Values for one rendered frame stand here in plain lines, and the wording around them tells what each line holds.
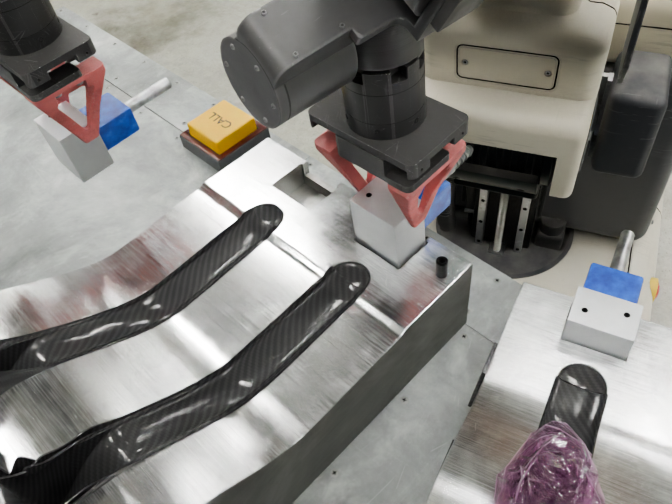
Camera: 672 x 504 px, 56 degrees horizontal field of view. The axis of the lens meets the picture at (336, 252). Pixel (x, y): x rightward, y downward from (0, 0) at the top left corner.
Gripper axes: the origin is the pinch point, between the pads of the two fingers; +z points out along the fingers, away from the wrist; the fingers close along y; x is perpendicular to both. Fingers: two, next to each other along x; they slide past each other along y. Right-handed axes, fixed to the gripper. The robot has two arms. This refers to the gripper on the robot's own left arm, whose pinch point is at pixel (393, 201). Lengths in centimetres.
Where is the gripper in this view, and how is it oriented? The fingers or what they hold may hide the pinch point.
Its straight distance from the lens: 53.1
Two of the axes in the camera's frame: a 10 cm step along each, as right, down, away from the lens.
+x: 6.9, -6.1, 3.9
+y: 7.1, 4.8, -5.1
